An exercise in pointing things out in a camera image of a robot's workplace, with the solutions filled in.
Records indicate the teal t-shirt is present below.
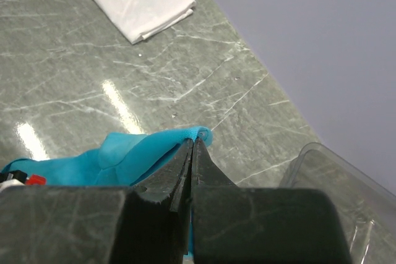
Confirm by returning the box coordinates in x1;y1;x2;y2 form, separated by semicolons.
0;125;214;258

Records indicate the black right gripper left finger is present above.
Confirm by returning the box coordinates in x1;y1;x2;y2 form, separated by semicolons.
110;140;193;263

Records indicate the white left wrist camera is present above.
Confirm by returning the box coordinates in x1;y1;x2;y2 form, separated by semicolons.
1;170;46;190

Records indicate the clear plastic bin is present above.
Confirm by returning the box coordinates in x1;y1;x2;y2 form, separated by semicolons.
280;142;395;263

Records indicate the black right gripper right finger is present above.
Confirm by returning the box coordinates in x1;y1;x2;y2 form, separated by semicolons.
191;138;352;263

